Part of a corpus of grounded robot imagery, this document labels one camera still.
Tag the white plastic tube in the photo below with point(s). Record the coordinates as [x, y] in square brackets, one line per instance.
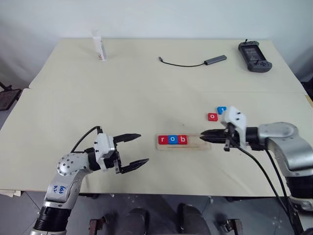
[100, 47]

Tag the red letter r block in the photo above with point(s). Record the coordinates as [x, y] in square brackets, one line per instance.
[163, 139]

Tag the rusty brown bracket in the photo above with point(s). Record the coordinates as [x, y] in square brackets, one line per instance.
[232, 226]
[94, 226]

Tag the dark grey handheld controller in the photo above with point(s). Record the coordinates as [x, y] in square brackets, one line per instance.
[254, 56]

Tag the dark object beside table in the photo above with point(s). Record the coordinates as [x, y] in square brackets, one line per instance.
[308, 84]

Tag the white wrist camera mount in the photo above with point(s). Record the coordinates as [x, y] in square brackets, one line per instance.
[236, 120]
[104, 144]

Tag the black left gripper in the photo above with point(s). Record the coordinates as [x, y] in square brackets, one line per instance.
[118, 161]

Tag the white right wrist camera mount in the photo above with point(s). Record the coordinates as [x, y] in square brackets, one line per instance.
[236, 120]

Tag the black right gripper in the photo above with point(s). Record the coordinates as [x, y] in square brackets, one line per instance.
[232, 138]

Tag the blue letter t block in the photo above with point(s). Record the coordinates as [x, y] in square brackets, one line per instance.
[220, 110]

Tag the red letter b block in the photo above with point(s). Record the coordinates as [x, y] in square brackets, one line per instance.
[182, 139]

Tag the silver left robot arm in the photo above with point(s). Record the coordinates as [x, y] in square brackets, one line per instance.
[71, 169]

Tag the red letter o block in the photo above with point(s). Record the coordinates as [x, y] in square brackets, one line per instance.
[212, 117]

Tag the black metal stand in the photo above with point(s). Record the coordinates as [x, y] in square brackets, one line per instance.
[8, 96]

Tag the wooden letter tray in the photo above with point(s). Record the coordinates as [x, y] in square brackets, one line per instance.
[195, 145]

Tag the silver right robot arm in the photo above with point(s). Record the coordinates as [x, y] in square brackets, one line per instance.
[286, 144]

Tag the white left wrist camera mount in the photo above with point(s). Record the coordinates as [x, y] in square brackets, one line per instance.
[104, 144]

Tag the blue letter o block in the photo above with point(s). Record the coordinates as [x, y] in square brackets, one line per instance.
[172, 139]

